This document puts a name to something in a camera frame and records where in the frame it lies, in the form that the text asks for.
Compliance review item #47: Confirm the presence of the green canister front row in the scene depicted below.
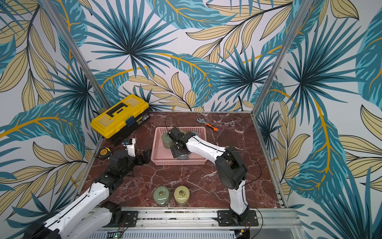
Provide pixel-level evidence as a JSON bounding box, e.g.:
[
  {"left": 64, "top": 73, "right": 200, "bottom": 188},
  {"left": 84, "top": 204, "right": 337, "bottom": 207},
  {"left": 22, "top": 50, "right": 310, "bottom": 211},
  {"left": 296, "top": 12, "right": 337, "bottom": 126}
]
[{"left": 153, "top": 186, "right": 170, "bottom": 206}]

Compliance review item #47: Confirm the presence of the green canister row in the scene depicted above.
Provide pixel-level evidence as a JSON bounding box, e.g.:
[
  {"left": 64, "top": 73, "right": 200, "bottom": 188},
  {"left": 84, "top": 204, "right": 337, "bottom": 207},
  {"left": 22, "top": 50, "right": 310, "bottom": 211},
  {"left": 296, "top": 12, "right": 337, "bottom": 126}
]
[
  {"left": 161, "top": 133, "right": 174, "bottom": 149},
  {"left": 153, "top": 186, "right": 170, "bottom": 206}
]

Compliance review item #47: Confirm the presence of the yellow-green canister front row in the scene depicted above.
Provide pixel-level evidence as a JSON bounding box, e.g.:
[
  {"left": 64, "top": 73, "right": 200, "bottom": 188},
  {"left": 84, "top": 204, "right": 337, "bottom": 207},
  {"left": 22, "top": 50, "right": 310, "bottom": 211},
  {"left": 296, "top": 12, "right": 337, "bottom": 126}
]
[{"left": 174, "top": 186, "right": 191, "bottom": 206}]

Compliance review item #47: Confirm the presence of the blue canister front row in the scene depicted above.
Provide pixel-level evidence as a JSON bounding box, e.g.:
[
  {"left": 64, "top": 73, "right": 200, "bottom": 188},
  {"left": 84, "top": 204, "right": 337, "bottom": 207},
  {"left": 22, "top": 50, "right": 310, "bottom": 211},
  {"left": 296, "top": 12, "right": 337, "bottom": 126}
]
[{"left": 177, "top": 154, "right": 189, "bottom": 160}]

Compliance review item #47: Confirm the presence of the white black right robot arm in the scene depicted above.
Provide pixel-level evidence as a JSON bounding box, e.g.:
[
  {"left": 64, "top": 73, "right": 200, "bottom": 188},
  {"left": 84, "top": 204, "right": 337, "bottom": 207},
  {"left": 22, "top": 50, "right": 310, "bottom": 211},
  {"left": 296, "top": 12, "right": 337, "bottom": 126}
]
[{"left": 167, "top": 128, "right": 249, "bottom": 220}]

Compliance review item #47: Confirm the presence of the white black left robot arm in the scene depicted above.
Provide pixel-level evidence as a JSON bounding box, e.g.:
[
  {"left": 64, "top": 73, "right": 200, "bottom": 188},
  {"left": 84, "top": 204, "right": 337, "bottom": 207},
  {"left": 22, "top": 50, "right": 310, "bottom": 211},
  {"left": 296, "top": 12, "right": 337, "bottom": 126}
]
[{"left": 23, "top": 149, "right": 152, "bottom": 239}]

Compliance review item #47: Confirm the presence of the green canister back row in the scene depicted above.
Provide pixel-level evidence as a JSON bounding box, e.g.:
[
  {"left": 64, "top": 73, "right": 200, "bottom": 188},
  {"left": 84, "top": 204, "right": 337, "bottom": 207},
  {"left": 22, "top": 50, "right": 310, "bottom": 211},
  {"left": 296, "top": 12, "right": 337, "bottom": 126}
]
[{"left": 161, "top": 133, "right": 174, "bottom": 149}]

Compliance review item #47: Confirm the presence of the pink perforated plastic basket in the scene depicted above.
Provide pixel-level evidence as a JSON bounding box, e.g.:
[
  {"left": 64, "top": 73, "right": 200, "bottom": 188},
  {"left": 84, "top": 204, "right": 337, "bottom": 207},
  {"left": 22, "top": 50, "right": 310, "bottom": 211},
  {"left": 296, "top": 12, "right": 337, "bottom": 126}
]
[{"left": 151, "top": 126, "right": 207, "bottom": 166}]

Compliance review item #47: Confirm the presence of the yellow black tape measure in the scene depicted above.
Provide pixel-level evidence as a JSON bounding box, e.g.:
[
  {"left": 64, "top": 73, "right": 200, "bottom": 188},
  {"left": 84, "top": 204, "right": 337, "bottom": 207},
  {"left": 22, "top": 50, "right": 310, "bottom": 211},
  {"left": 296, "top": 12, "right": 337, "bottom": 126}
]
[{"left": 97, "top": 147, "right": 112, "bottom": 160}]

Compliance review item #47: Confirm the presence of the yellow black plastic toolbox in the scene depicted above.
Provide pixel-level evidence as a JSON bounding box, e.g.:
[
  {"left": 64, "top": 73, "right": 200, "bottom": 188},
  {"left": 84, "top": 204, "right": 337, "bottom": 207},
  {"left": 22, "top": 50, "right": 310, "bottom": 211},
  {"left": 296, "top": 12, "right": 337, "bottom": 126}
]
[{"left": 91, "top": 95, "right": 149, "bottom": 141}]

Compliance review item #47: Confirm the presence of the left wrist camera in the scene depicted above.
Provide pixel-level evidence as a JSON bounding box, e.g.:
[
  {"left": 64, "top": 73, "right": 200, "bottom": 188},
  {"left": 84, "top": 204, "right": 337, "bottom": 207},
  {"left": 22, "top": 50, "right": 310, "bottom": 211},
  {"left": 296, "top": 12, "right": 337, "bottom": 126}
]
[{"left": 122, "top": 138, "right": 136, "bottom": 157}]

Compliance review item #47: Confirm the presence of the orange handled adjustable wrench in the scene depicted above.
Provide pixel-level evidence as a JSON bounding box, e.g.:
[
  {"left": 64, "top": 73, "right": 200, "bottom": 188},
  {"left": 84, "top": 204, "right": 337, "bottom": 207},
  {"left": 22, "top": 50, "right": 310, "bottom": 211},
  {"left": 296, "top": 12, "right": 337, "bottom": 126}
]
[{"left": 197, "top": 119, "right": 220, "bottom": 132}]

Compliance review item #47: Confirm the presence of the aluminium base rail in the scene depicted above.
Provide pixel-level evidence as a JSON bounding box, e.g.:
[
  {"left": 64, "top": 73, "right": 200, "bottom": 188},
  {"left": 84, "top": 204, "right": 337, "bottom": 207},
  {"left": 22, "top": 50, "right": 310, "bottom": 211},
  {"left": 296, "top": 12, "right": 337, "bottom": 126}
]
[{"left": 44, "top": 207, "right": 305, "bottom": 239}]

